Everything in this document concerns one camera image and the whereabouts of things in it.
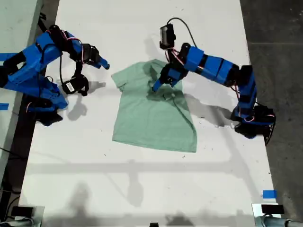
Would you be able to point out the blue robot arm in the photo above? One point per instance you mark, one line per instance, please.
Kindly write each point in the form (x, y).
(217, 67)
(30, 68)

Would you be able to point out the long blue tape strip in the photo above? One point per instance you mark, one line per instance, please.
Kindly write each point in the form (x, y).
(7, 56)

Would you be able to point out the square blue tape piece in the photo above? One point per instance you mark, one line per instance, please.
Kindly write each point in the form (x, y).
(269, 194)

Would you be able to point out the pale side table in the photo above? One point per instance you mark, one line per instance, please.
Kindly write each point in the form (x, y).
(14, 23)

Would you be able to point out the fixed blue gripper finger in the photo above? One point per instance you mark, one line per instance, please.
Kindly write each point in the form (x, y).
(103, 61)
(158, 85)

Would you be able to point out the shiny metal plate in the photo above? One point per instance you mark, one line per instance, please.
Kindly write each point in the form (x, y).
(256, 210)
(39, 216)

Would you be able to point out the short blue tape strip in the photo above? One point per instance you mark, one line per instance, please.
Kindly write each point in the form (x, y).
(4, 106)

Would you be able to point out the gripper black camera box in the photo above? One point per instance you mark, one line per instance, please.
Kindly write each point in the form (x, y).
(167, 35)
(74, 85)

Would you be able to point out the black stand leg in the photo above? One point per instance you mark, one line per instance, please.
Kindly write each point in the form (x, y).
(43, 23)

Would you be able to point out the small black box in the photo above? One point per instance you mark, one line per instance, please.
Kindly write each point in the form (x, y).
(272, 209)
(22, 211)

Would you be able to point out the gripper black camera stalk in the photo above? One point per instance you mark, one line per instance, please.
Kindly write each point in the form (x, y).
(78, 69)
(169, 54)

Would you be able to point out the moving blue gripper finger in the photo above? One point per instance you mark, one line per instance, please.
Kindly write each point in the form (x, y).
(173, 83)
(101, 65)

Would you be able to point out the tiny black box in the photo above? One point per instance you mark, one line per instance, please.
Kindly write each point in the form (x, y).
(154, 224)

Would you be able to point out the pale green T-shirt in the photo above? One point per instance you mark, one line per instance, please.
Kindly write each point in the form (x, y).
(151, 120)

